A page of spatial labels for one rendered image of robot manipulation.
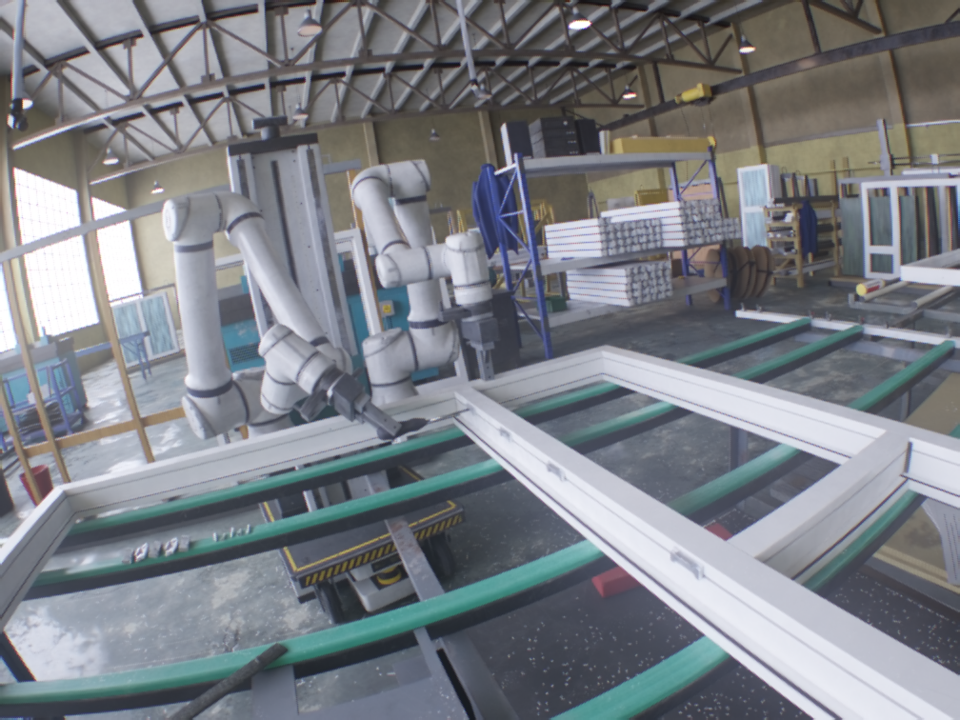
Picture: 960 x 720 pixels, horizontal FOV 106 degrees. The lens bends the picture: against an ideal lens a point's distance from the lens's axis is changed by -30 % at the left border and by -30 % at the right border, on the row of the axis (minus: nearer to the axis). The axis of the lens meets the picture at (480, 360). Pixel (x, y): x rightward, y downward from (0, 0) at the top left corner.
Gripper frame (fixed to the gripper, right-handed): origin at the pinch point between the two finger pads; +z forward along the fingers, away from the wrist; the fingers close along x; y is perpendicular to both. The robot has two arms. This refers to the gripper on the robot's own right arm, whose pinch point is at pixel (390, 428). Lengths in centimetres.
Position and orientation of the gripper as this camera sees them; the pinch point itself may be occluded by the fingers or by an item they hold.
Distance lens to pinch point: 107.9
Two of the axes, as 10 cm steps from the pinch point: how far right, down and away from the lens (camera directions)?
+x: -2.0, 4.0, 8.9
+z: 8.2, 5.7, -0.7
